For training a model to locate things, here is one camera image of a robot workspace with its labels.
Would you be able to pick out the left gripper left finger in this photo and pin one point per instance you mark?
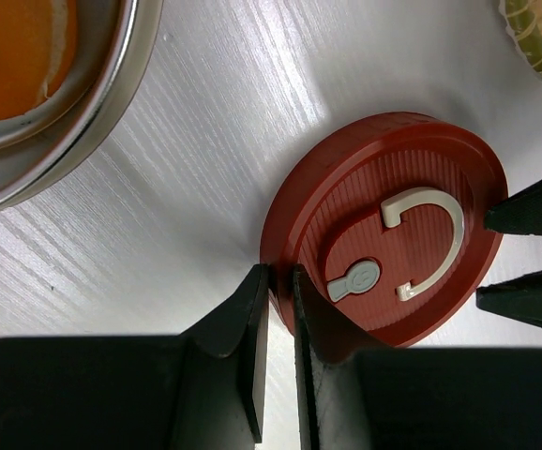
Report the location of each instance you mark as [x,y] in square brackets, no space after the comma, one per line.
[201,389]

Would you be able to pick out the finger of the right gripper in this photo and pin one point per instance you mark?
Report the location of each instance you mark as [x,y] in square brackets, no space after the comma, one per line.
[518,214]
[519,299]

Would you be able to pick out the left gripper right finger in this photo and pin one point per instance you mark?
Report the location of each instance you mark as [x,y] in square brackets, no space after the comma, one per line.
[355,392]

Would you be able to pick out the red round lid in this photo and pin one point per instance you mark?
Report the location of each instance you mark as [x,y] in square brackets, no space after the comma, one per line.
[386,216]

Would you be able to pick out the steel bowl taupe base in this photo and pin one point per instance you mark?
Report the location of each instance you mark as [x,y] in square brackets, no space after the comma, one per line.
[114,45]

